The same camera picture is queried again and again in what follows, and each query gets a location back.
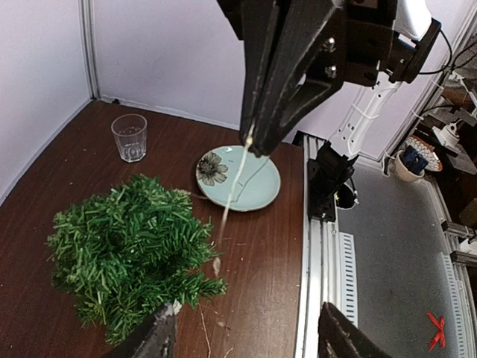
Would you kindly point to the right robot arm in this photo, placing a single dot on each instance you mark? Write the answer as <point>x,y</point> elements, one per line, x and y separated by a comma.
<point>415,34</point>

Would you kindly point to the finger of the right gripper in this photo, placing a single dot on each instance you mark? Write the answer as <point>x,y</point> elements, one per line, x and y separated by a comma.
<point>259,22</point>
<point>307,67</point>

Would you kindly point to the white mug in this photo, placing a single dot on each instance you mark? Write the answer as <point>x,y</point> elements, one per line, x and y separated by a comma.
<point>409,164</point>

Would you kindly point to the light green floral plate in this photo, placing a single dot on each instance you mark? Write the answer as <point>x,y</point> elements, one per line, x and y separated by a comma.
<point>253,182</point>

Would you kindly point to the small green christmas tree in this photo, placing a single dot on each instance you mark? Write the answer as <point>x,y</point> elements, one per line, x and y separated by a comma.
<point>126,253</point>

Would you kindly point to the aluminium front rail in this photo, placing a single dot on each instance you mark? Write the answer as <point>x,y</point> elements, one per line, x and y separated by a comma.
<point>328,271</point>

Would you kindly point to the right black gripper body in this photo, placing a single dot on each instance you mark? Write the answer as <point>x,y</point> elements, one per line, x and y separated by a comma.
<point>369,35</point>

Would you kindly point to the clear drinking glass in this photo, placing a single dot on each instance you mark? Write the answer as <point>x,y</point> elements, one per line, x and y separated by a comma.
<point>130,135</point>

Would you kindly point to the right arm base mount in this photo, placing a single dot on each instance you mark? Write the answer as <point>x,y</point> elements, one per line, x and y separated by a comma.
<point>327,173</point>

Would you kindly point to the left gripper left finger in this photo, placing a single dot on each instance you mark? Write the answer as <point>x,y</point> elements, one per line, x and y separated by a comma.
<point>154,337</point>

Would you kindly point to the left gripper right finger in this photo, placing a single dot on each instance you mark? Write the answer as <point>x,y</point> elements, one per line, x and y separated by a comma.
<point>339,337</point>

